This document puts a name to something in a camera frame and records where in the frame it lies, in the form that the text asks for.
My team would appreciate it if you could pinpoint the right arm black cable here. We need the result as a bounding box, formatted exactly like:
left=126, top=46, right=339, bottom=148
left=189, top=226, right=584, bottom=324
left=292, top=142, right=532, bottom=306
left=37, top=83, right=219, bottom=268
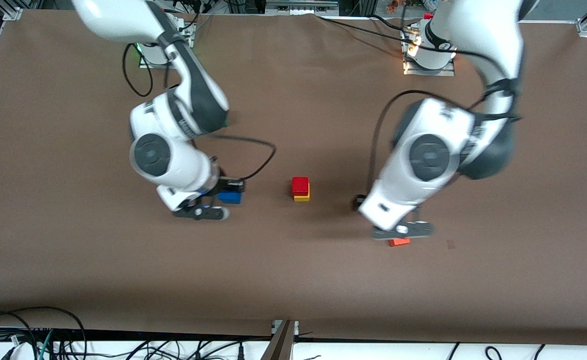
left=122, top=42, right=277, bottom=182

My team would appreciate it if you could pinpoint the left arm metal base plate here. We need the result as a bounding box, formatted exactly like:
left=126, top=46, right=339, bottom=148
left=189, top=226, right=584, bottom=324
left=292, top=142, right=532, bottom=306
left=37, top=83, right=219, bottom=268
left=402, top=24, right=457, bottom=77

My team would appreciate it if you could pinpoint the small metal edge bracket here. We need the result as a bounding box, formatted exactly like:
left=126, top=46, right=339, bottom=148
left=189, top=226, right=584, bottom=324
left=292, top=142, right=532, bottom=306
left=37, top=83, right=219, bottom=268
left=271, top=320, right=299, bottom=337

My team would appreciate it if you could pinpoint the dark slanted post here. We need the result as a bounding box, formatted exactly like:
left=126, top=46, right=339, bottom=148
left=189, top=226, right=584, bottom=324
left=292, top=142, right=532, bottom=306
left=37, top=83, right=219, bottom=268
left=260, top=320, right=295, bottom=360

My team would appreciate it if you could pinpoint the long black table cable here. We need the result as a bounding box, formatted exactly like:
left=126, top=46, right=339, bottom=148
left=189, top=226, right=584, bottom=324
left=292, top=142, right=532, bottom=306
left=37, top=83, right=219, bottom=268
left=316, top=14, right=414, bottom=43

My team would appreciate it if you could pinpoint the short black table cable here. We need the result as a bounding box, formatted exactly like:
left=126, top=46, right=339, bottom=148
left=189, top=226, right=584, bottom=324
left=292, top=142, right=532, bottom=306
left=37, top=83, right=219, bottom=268
left=371, top=14, right=414, bottom=33

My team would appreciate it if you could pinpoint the aluminium background rail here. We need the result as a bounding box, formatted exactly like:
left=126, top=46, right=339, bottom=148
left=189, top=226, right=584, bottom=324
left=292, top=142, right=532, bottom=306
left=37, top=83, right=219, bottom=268
left=266, top=0, right=339, bottom=13

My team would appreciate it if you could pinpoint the large looped black cable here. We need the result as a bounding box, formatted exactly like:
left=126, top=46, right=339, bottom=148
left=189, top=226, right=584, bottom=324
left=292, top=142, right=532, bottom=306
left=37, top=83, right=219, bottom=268
left=0, top=306, right=88, bottom=360

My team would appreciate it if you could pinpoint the green cable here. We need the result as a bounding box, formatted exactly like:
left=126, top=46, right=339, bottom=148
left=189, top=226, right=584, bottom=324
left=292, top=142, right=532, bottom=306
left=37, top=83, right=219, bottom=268
left=37, top=329, right=55, bottom=360

